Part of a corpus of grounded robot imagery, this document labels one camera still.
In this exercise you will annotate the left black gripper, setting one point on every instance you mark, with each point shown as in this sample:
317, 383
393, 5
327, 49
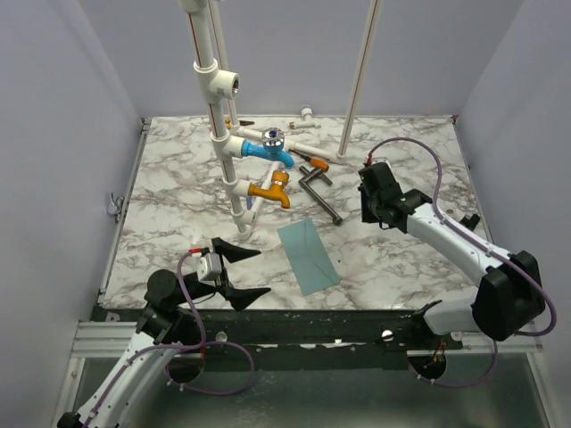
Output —
238, 297

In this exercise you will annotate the white pipe elbow fitting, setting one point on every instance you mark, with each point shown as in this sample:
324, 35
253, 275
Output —
307, 120

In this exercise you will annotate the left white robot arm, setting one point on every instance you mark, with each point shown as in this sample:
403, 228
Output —
170, 325

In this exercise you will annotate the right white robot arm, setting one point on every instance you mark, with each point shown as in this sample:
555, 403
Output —
508, 284

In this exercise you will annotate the orange plastic faucet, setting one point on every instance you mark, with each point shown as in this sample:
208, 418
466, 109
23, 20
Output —
276, 191

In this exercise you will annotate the grey metal rod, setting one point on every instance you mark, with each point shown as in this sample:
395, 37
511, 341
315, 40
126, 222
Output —
308, 176

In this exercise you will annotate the blue plastic faucet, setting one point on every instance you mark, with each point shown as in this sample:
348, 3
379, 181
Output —
271, 148

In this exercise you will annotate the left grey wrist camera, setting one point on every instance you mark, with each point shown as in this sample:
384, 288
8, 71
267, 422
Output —
210, 267

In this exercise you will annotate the black metal base rail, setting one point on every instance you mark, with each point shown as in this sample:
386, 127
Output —
307, 340

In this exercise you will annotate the orange handled screwdriver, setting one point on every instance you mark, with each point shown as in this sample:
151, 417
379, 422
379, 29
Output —
314, 162

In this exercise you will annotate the orange handled pliers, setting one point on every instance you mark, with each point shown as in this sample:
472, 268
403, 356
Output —
241, 123

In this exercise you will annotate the white pvc pipe frame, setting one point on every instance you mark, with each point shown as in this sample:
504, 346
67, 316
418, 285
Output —
219, 87

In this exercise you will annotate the black handle tool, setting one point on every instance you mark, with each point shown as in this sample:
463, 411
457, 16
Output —
471, 222

